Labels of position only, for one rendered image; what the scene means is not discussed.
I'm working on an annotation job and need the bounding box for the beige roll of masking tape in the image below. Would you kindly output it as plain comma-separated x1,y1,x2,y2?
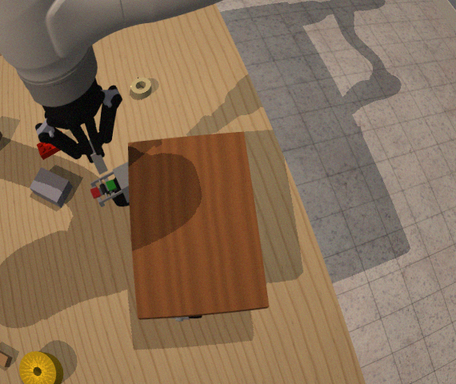
131,78,152,99

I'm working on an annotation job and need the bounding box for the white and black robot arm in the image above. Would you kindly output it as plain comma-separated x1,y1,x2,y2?
0,0,223,107

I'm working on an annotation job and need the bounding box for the yellow cylinder with center hole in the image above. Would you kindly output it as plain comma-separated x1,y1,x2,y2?
19,351,63,384

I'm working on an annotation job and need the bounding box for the red toy brick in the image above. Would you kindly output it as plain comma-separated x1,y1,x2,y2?
37,142,60,160

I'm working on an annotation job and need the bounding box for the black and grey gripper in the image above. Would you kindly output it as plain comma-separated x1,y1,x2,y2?
35,78,122,174

